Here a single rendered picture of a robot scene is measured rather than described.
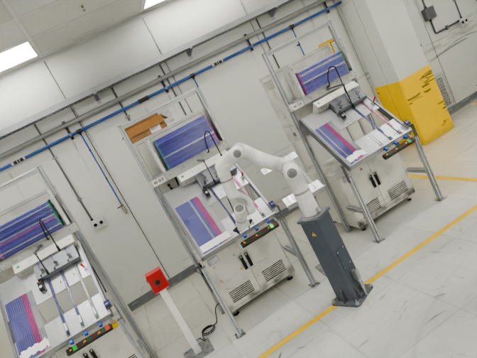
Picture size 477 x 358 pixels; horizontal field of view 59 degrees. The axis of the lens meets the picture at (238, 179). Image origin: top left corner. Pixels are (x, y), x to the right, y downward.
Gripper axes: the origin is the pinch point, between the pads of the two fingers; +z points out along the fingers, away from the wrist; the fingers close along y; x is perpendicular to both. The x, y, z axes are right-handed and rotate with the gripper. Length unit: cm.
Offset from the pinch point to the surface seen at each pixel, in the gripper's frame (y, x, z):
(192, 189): -13, 63, 10
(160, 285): -74, 8, 22
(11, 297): -174, 57, 10
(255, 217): 16.4, 9.1, 10.2
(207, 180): 1, 59, 3
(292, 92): 120, 100, 5
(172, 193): -29, 69, 10
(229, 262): -16, 5, 50
